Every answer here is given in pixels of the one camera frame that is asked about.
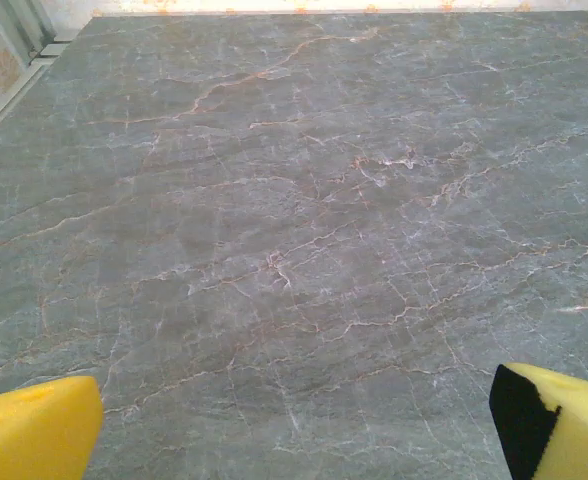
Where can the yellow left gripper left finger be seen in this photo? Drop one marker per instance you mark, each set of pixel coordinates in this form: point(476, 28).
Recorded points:
point(34, 430)

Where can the aluminium table side rail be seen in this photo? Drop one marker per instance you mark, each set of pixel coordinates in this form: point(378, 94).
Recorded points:
point(9, 105)

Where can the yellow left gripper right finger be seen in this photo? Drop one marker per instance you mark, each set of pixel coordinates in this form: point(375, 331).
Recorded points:
point(574, 430)

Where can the aluminium frame post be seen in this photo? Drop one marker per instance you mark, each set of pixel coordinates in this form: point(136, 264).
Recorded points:
point(21, 27)

